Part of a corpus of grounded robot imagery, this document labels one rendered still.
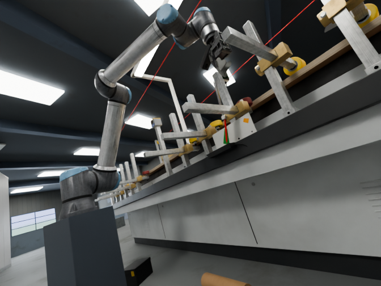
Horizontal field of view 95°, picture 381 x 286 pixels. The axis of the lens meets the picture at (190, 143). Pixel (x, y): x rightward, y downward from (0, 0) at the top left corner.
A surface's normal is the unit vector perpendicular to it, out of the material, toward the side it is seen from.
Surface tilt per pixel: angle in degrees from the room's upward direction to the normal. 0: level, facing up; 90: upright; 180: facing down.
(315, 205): 90
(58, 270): 90
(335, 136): 90
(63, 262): 90
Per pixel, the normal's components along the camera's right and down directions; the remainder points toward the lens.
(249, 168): -0.78, 0.08
